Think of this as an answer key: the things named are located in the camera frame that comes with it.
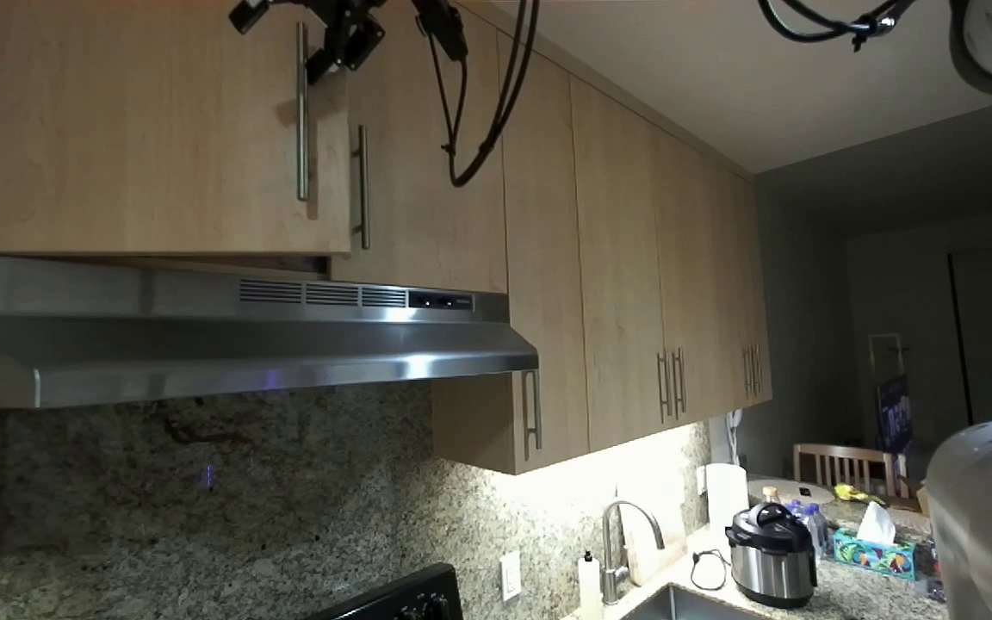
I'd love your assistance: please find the white paper towel roll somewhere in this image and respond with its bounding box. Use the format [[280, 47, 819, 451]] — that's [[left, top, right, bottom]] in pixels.
[[702, 459, 755, 535]]

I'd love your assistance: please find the steel kitchen sink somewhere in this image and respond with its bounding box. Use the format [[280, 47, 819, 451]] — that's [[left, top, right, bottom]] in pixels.
[[620, 577, 757, 620]]

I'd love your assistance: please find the light wooden chair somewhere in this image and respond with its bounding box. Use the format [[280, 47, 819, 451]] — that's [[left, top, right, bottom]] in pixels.
[[792, 442, 917, 507]]

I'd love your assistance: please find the chrome kitchen faucet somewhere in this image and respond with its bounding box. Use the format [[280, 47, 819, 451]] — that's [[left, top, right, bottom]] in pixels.
[[596, 497, 672, 609]]

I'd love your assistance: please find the stainless steel range hood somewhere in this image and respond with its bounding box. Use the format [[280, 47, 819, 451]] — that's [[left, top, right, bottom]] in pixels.
[[0, 250, 539, 412]]

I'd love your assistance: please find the blue hanging bag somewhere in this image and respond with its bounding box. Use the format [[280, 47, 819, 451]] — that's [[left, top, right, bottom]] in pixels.
[[870, 374, 917, 459]]

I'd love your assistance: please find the black electric stove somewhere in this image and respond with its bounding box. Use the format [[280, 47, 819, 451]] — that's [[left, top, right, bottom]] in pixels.
[[303, 561, 466, 620]]

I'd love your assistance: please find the round white table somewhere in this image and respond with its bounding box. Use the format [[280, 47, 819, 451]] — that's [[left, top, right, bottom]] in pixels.
[[746, 474, 838, 511]]

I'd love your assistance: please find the colourful tissue box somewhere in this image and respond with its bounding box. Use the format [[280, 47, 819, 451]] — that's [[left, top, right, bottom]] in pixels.
[[829, 499, 924, 582]]

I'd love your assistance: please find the steel pressure cooker black lid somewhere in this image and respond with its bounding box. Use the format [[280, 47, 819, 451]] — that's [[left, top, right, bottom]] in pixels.
[[723, 499, 819, 612]]

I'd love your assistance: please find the white soap bottle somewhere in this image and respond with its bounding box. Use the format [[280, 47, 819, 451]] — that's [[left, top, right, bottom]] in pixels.
[[575, 546, 606, 612]]

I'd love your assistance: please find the water bottle blue label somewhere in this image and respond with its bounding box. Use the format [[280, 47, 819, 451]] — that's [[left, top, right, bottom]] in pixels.
[[911, 538, 942, 599]]

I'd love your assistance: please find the white wall outlet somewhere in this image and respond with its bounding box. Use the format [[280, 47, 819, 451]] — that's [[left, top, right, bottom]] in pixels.
[[497, 546, 526, 605]]

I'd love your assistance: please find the clear plastic jar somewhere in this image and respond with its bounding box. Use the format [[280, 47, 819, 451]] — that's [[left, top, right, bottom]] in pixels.
[[784, 485, 833, 554]]

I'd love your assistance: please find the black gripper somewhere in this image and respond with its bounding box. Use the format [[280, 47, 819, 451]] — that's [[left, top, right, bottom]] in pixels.
[[226, 0, 388, 86]]

